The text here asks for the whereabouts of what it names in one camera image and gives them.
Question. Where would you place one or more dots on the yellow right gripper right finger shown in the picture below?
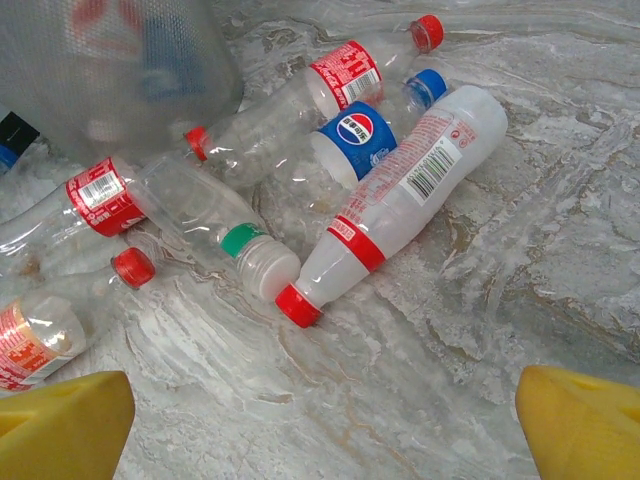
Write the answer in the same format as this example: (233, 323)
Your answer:
(585, 435)

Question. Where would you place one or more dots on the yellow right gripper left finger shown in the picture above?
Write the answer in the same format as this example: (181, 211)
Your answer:
(60, 430)

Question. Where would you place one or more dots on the clear bottle orange-red label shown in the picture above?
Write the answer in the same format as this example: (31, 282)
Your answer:
(30, 345)

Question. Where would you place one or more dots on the clear bottle with green band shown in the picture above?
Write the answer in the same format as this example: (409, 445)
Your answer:
(190, 200)

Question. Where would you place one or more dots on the milky white bottle red cap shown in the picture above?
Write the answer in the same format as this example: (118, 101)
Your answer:
(425, 165)

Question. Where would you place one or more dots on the Pepsi bottle blue label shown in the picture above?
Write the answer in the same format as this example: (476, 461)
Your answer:
(357, 132)

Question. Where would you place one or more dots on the blue label water bottle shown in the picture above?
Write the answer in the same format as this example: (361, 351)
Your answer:
(170, 65)

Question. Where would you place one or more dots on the translucent plastic bin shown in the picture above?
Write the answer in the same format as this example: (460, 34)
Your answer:
(125, 75)

